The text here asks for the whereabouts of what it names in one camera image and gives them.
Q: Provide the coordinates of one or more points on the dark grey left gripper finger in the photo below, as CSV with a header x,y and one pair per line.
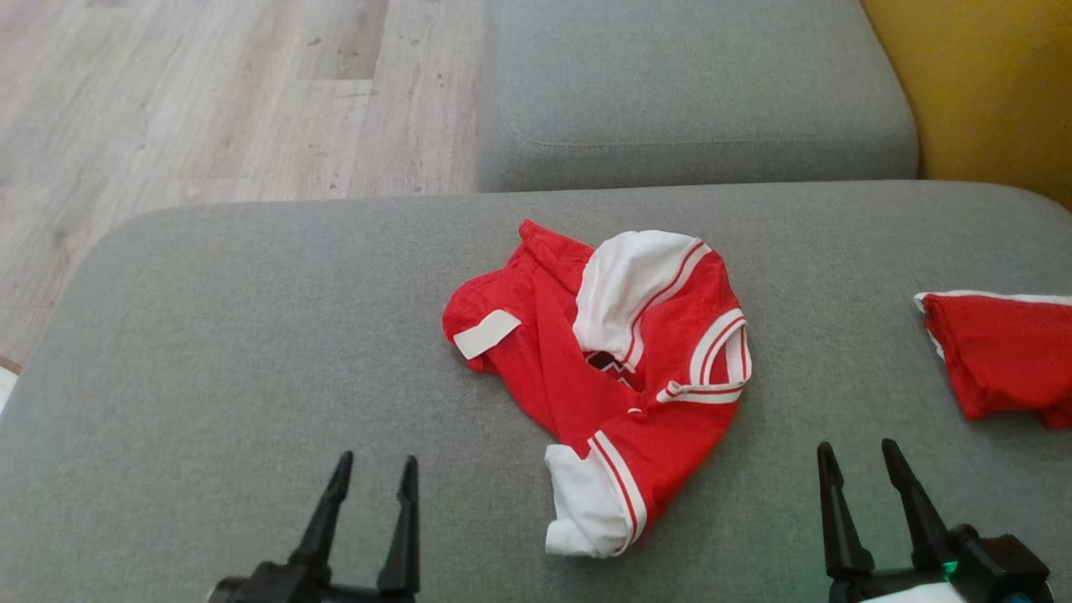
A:
x,y
325,519
404,536

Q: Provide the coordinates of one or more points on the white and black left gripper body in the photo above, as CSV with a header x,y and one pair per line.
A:
x,y
285,586

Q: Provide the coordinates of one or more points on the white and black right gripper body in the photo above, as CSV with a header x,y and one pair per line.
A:
x,y
904,590

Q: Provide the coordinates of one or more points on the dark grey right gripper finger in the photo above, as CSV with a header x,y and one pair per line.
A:
x,y
842,519
917,502

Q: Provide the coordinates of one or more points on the red garment with white band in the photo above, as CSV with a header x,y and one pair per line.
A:
x,y
1005,352

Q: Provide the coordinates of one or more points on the red jersey with white sleeves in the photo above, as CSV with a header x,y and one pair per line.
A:
x,y
569,368

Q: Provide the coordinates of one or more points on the large grey sofa seat cushion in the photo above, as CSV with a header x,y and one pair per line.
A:
x,y
251,335

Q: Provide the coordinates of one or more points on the white object with brown rim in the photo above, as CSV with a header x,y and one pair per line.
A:
x,y
8,389

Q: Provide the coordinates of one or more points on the yellow cushion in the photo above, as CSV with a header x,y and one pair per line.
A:
x,y
988,84

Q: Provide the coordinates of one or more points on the small grey sofa cushion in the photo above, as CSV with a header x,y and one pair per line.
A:
x,y
687,84

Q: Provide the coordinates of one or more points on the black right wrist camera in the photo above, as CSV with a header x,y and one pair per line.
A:
x,y
1001,565

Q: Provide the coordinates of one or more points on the blue right camera connector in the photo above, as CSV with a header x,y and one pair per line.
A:
x,y
1017,598

